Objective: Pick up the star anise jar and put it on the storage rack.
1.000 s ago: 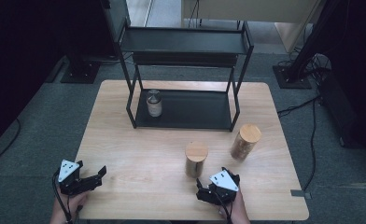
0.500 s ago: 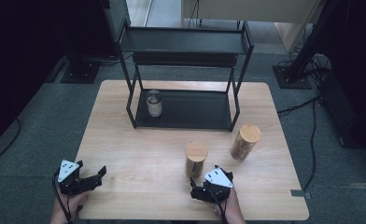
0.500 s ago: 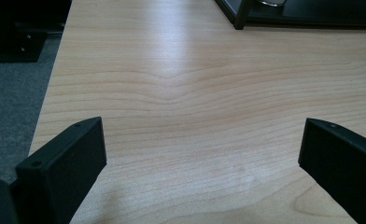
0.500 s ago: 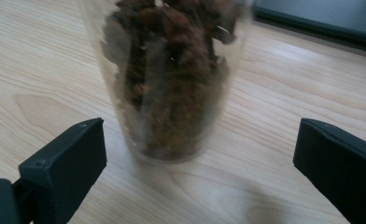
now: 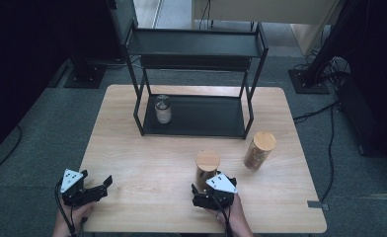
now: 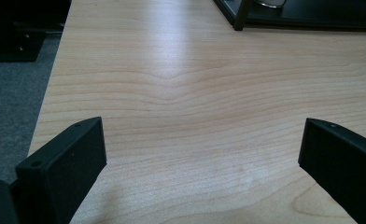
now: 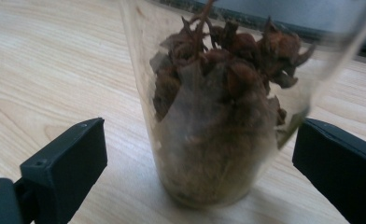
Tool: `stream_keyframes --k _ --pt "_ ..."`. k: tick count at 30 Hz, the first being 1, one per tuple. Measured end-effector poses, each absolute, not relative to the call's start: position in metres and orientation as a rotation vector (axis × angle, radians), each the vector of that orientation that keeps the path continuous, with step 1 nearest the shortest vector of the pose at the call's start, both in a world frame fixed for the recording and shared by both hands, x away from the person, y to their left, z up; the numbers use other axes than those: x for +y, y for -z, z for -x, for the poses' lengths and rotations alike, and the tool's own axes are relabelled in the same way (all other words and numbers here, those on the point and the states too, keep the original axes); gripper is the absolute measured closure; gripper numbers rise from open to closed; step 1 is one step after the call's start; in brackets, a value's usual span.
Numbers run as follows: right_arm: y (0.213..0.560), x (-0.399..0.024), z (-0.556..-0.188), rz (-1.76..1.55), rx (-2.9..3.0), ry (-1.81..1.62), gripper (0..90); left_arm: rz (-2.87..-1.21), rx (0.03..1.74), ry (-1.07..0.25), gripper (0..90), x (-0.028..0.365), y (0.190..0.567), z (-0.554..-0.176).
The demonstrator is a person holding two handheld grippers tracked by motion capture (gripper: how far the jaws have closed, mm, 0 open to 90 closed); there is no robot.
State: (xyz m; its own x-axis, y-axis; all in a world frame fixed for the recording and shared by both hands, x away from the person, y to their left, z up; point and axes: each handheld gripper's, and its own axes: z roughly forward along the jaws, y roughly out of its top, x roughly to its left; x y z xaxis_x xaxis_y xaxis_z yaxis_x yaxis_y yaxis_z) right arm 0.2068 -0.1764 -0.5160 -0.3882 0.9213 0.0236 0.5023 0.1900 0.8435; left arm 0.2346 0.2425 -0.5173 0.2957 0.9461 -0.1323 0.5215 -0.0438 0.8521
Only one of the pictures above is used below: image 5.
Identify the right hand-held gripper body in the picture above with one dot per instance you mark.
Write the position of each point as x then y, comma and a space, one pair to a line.
219, 194

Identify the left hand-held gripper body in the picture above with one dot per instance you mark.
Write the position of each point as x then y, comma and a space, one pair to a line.
71, 191

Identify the short glass jar wooden lid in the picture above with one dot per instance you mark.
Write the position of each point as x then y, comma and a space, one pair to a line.
208, 159

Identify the tall glass jar wooden lid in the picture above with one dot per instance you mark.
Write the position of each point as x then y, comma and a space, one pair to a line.
260, 148

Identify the black metal shelf rack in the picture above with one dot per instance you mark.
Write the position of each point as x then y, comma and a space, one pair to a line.
201, 115

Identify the silver metal can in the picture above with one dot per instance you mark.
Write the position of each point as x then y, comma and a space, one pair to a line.
163, 112

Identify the person's right hand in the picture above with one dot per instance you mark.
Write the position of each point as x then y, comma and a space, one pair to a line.
237, 217

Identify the person's left hand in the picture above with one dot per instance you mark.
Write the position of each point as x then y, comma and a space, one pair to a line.
66, 220

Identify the grey tape piece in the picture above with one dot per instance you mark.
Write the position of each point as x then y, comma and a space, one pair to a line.
318, 204

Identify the black stand with square base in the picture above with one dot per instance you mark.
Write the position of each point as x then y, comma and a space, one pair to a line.
84, 75

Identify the black slanted stand with base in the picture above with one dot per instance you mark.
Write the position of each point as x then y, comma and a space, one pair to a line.
313, 79

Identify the black box on floor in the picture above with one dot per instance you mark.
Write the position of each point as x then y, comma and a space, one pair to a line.
356, 115

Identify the dark upright panel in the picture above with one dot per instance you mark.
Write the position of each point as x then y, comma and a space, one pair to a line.
122, 16

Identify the beige cabinet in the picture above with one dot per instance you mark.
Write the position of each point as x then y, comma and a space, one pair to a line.
264, 11

